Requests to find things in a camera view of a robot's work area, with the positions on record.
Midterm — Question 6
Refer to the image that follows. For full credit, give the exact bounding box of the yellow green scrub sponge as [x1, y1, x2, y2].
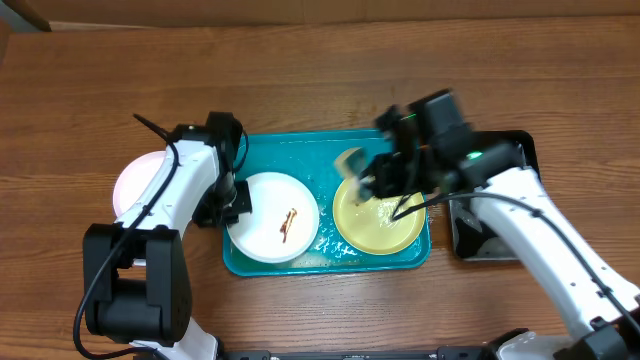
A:
[334, 147, 369, 190]

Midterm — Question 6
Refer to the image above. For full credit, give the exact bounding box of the white plate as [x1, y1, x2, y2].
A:
[112, 151, 166, 217]
[227, 172, 320, 264]

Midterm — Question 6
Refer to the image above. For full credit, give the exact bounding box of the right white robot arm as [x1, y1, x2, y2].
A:
[346, 140, 639, 359]

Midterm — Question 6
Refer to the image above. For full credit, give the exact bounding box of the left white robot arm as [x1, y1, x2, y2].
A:
[72, 120, 252, 359]

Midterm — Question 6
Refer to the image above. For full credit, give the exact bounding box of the teal plastic tray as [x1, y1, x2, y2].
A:
[222, 129, 431, 277]

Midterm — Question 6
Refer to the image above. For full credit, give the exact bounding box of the black soapy water tray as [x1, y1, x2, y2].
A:
[448, 130, 541, 261]

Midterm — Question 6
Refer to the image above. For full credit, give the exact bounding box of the yellow-green rimmed plate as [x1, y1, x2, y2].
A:
[333, 180, 427, 255]

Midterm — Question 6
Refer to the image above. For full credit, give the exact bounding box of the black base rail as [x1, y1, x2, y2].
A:
[219, 328, 528, 360]

